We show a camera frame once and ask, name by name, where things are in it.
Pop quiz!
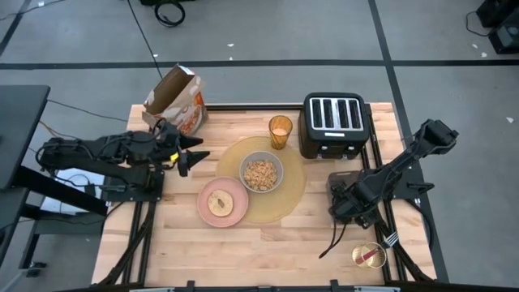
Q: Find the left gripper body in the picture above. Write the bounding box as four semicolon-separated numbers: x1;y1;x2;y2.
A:
153;120;191;178

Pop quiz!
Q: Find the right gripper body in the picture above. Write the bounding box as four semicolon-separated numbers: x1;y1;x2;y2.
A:
328;182;380;229

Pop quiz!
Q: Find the fork with pink handle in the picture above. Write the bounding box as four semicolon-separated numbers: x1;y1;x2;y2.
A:
356;231;401;264

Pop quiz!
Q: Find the Pumpkin O's cereal box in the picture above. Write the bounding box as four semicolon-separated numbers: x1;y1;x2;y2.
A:
141;63;210;137

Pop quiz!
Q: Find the pink round plate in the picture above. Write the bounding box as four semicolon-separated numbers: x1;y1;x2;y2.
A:
197;176;250;229

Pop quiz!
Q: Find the black side desk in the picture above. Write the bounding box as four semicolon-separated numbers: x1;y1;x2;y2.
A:
0;84;110;281

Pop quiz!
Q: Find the black four-slot toaster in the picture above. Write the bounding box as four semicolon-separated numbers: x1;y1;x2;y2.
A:
298;92;371;161

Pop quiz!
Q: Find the black aluminium table frame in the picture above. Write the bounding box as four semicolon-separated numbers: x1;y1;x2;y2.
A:
92;101;451;292

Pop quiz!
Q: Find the coiled black floor cable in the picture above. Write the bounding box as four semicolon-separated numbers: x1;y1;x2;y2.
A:
153;1;187;28

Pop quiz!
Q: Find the cereal rings heap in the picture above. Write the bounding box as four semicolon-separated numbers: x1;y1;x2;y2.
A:
243;160;279;192

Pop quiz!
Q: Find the small glass jar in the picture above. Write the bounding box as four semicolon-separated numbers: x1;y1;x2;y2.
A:
351;241;388;270

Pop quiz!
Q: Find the black equipment case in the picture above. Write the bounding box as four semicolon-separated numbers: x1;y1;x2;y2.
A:
475;0;519;55

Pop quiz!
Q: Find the toasted bagel half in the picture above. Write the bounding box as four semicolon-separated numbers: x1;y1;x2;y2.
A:
207;189;235;218

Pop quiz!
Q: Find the long black floor cable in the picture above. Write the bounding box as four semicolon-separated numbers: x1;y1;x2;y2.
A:
127;0;165;80

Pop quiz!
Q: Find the black thin curved strap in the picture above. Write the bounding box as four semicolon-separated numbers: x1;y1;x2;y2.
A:
318;221;348;260

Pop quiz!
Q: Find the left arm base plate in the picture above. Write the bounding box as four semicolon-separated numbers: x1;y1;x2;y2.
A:
101;169;165;204

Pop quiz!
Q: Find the round woven straw placemat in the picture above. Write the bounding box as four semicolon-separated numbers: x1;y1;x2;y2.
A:
215;135;307;224

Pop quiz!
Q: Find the amber faceted plastic cup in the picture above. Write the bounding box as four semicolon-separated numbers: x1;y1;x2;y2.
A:
268;114;294;151

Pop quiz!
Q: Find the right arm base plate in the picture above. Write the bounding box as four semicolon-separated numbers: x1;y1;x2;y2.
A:
387;161;435;202

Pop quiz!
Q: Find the grey-white ceramic bowl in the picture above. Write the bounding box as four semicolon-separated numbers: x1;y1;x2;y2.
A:
238;150;285;194

